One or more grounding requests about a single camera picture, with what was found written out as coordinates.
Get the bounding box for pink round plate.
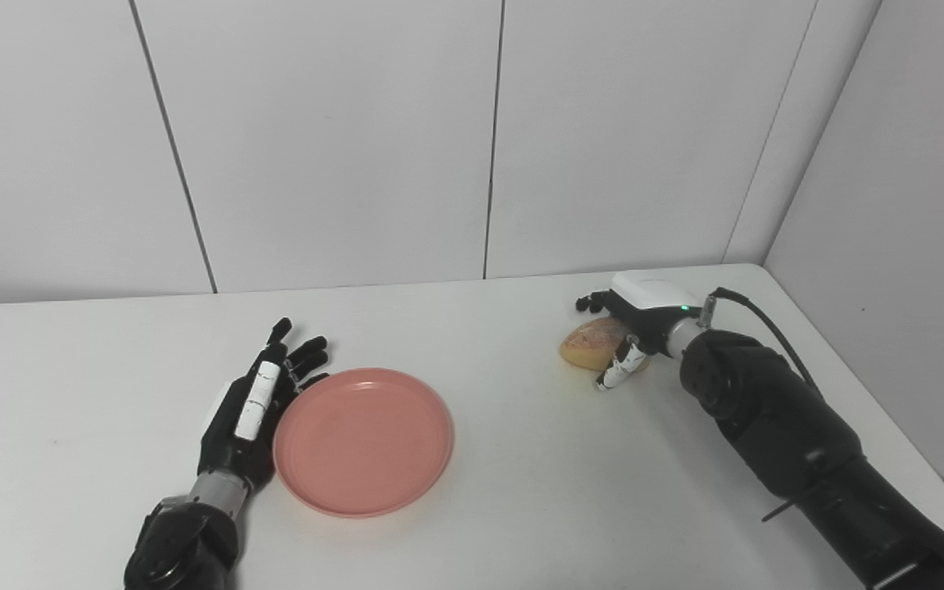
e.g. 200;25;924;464
273;368;456;519

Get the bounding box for golden bread roll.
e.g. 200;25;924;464
558;318;651;374

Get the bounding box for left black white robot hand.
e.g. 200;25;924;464
197;318;332;493

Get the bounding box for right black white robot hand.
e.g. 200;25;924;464
575;272;703;393

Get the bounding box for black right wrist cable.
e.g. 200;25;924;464
700;287;825;404

